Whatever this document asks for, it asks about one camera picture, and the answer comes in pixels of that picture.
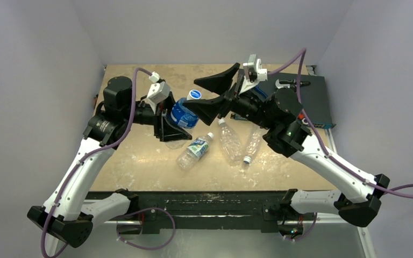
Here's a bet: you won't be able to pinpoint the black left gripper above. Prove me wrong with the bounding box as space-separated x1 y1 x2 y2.
123 91 194 140

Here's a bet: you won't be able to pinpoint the blue label Pocari bottle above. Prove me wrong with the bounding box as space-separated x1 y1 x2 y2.
170 89 202 129

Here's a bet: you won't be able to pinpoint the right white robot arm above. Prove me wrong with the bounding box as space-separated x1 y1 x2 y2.
185 63 390 227

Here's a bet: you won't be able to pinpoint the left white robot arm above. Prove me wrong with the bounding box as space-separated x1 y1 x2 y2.
27 75 191 248

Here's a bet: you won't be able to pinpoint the green label water bottle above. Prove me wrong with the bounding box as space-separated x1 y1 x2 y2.
176 132 215 170

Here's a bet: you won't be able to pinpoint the clear bottle white cap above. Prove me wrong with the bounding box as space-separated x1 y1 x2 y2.
218 118 242 166

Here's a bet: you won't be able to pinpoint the clear bottle blue cap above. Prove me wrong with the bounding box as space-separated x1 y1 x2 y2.
243 126 265 164

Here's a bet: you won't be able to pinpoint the red adjustable wrench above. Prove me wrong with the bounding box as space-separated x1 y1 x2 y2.
275 80 308 125

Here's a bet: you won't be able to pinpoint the blue handled pliers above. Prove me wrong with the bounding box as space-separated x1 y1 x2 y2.
254 87 268 99

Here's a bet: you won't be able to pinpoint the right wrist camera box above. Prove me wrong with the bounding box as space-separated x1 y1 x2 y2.
241 54 268 92

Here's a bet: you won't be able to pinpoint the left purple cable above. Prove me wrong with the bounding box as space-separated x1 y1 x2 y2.
40 67 158 258

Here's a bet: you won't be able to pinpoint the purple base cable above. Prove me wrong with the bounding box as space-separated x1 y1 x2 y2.
116 207 176 250

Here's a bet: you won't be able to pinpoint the dark network switch box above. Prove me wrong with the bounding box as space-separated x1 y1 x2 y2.
245 73 336 130

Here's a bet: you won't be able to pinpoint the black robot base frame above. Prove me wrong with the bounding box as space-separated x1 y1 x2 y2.
85 190 318 236

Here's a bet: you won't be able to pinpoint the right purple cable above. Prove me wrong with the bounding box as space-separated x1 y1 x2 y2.
267 47 413 199

